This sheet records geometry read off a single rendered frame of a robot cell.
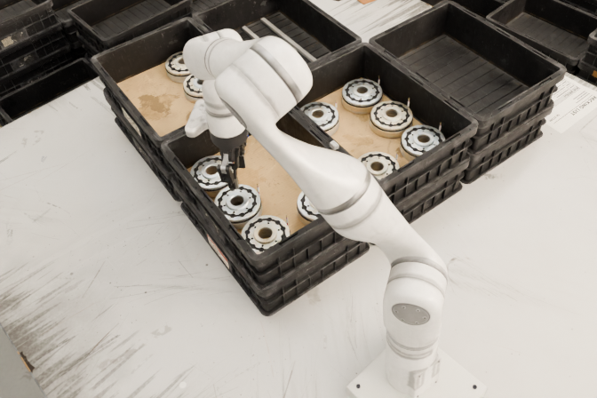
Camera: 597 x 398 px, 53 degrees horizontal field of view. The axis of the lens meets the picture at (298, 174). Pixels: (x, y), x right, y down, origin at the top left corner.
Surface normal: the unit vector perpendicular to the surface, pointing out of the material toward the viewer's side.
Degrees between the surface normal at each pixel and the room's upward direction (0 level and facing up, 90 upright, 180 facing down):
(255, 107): 66
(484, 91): 0
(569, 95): 0
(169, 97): 0
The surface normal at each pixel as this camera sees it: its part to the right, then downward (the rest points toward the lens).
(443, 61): -0.05, -0.66
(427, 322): -0.01, 0.76
